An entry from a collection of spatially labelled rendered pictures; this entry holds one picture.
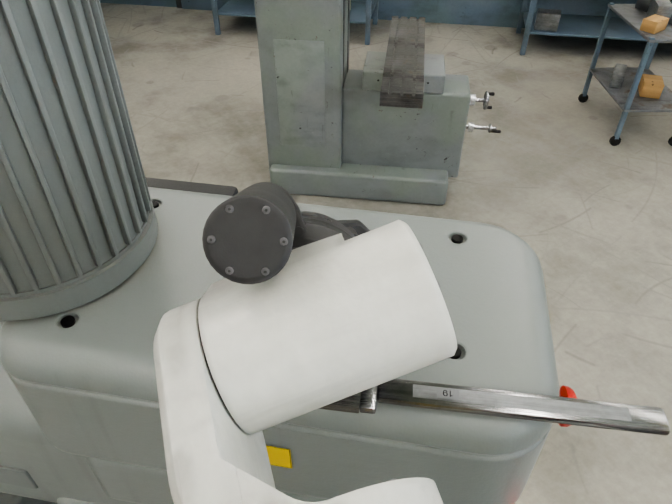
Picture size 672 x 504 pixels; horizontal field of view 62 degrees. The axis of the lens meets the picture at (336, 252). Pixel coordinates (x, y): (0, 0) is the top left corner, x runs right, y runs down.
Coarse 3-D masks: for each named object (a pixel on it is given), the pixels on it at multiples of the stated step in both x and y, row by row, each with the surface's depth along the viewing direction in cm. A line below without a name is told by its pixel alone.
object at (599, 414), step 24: (384, 384) 42; (408, 384) 42; (432, 384) 42; (336, 408) 40; (360, 408) 40; (432, 408) 40; (456, 408) 40; (480, 408) 40; (504, 408) 40; (528, 408) 40; (552, 408) 40; (576, 408) 40; (600, 408) 40; (624, 408) 40; (648, 408) 40; (648, 432) 39
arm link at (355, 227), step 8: (304, 216) 33; (312, 216) 34; (320, 216) 35; (328, 216) 37; (336, 224) 34; (344, 224) 42; (352, 224) 42; (360, 224) 43; (352, 232) 39; (360, 232) 42
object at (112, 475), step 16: (96, 464) 56; (112, 464) 56; (128, 464) 55; (112, 480) 58; (128, 480) 57; (144, 480) 56; (160, 480) 56; (112, 496) 60; (128, 496) 60; (144, 496) 59; (160, 496) 58; (304, 496) 53
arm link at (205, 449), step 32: (160, 320) 24; (192, 320) 23; (160, 352) 23; (192, 352) 22; (160, 384) 22; (192, 384) 22; (192, 416) 21; (224, 416) 22; (192, 448) 20; (224, 448) 21; (256, 448) 25; (192, 480) 20; (224, 480) 19; (256, 480) 19; (416, 480) 19
